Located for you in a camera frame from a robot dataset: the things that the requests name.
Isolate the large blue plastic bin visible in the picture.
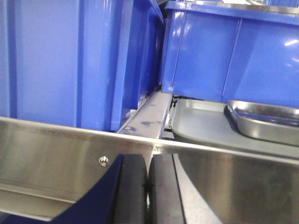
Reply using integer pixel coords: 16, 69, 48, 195
161, 0, 299, 107

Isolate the blue ribbed crate right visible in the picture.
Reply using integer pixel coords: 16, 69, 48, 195
0, 0, 164, 131

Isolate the grey plastic tray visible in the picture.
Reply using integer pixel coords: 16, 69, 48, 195
171, 99, 299, 159

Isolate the round-head screw on rail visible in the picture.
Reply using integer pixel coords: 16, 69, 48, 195
98, 156, 109, 167

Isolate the silver metal tray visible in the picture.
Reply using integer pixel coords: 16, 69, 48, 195
227, 100, 299, 146

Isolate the stainless steel shelf front rail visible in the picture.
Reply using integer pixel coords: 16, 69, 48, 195
0, 117, 299, 224

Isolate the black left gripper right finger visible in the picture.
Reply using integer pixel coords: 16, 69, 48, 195
149, 154, 185, 224

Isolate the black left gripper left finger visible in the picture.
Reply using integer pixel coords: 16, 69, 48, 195
113, 154, 147, 224

